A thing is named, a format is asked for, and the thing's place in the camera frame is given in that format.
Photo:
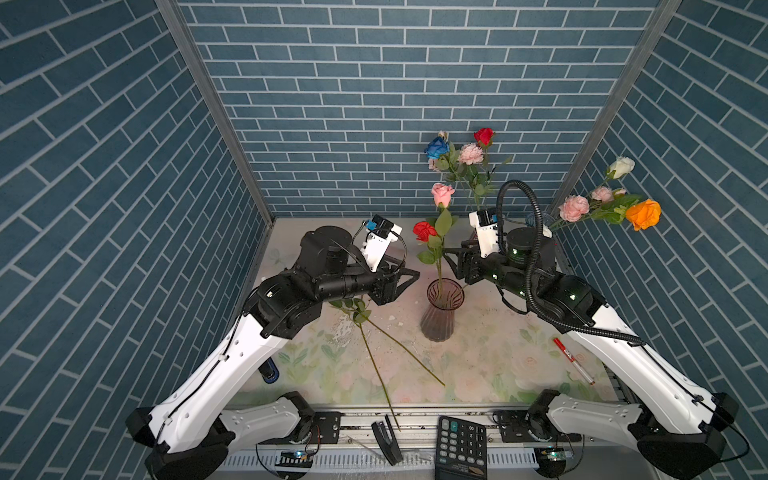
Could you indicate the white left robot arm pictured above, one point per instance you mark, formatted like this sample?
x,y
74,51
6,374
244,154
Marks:
x,y
192,432

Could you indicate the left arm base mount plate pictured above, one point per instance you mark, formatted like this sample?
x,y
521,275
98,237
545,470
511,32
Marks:
x,y
325,429

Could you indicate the black calculator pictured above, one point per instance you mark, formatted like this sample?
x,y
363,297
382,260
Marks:
x,y
461,450

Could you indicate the bunch of roses on table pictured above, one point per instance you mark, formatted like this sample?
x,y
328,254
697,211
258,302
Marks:
x,y
360,314

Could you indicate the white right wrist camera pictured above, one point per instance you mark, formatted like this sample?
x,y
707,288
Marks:
x,y
485,224

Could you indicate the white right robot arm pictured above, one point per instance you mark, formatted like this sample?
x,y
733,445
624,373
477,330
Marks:
x,y
676,425

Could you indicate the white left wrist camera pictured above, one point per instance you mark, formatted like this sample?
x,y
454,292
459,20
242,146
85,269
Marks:
x,y
381,232

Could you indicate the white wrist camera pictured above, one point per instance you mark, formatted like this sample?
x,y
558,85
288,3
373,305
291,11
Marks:
x,y
381,232
485,224

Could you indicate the blue rose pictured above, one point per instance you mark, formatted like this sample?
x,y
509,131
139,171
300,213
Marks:
x,y
437,148

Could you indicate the large pink rose spray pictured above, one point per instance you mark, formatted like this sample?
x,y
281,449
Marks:
x,y
467,167

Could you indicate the orange rose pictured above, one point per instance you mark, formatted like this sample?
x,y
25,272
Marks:
x,y
641,214

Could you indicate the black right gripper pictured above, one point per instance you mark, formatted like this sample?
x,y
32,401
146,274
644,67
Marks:
x,y
468,253

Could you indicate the red white marker pen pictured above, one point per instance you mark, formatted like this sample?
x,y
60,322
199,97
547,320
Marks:
x,y
574,362

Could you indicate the blue stapler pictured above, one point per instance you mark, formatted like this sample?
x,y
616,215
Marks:
x,y
269,371

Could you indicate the dark smoky glass vase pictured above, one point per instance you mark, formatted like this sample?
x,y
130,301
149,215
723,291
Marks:
x,y
444,298

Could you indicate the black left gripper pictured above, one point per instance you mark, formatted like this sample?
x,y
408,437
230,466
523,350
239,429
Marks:
x,y
389,292

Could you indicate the white rose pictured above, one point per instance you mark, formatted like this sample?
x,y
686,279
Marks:
x,y
621,167

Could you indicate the aluminium front rail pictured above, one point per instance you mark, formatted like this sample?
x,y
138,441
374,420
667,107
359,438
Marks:
x,y
420,420

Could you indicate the black stapler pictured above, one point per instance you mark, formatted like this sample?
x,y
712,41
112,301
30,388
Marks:
x,y
386,440

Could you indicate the small red rose stem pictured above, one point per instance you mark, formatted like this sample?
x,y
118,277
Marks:
x,y
484,137

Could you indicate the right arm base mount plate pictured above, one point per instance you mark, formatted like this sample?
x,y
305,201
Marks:
x,y
512,425

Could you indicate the pink rose single stem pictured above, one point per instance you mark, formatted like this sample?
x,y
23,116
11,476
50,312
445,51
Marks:
x,y
442,196

